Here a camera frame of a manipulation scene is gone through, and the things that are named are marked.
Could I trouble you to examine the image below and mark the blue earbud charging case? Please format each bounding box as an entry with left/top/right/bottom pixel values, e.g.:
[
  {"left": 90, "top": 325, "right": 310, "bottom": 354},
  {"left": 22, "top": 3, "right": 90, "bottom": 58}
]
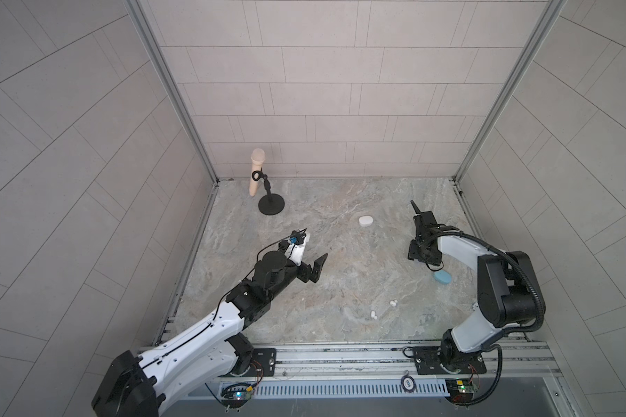
[{"left": 433, "top": 269, "right": 452, "bottom": 285}]

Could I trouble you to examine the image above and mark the white earbud charging case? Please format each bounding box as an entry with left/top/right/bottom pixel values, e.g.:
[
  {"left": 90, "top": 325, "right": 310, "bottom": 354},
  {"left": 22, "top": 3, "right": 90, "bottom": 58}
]
[{"left": 358, "top": 215, "right": 374, "bottom": 227}]

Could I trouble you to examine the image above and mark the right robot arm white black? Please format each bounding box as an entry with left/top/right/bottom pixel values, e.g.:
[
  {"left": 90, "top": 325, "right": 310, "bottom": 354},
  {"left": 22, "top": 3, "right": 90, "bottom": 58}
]
[{"left": 408, "top": 208, "right": 546, "bottom": 373}]

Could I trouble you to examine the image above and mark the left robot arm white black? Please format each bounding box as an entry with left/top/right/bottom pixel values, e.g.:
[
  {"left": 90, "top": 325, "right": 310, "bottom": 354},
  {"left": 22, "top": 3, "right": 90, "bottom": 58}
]
[{"left": 90, "top": 230, "right": 327, "bottom": 416}]

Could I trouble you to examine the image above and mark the beige microphone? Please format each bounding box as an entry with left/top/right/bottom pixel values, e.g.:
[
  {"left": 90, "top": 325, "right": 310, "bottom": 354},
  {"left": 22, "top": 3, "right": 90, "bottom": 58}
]
[{"left": 249, "top": 148, "right": 266, "bottom": 196}]

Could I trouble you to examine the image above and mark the left circuit board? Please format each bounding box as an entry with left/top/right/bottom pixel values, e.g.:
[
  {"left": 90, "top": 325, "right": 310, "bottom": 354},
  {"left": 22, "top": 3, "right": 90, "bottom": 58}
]
[{"left": 221, "top": 382, "right": 255, "bottom": 402}]

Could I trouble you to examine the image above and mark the circuit board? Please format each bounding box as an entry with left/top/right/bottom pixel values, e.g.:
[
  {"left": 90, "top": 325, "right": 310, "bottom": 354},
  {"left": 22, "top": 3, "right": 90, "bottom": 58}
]
[
  {"left": 221, "top": 382, "right": 255, "bottom": 402},
  {"left": 445, "top": 379, "right": 476, "bottom": 403}
]

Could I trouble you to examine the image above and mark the right circuit board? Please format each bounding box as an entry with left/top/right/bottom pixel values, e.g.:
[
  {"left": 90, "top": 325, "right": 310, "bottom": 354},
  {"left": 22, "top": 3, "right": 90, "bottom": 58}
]
[{"left": 445, "top": 379, "right": 476, "bottom": 403}]

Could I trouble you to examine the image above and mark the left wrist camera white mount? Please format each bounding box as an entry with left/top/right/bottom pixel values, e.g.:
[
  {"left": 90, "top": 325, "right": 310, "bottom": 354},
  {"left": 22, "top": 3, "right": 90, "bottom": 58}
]
[{"left": 285, "top": 229, "right": 310, "bottom": 266}]

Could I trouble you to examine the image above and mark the black corrugated cable conduit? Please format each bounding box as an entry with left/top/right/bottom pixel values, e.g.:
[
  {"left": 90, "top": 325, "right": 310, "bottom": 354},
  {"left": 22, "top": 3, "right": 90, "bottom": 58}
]
[{"left": 410, "top": 200, "right": 547, "bottom": 407}]

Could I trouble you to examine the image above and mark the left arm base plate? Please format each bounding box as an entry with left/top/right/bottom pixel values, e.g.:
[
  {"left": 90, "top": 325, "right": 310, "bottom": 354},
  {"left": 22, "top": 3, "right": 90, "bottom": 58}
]
[{"left": 225, "top": 347, "right": 278, "bottom": 379}]

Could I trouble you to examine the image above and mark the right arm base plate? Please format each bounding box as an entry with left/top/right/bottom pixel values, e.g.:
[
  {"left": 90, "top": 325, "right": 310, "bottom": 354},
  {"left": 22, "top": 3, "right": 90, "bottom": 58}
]
[{"left": 403, "top": 346, "right": 487, "bottom": 375}]

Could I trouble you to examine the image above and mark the aluminium rail frame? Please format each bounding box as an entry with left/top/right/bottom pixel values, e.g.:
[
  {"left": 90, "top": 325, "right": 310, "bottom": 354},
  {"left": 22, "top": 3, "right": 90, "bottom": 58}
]
[{"left": 179, "top": 336, "right": 561, "bottom": 406}]

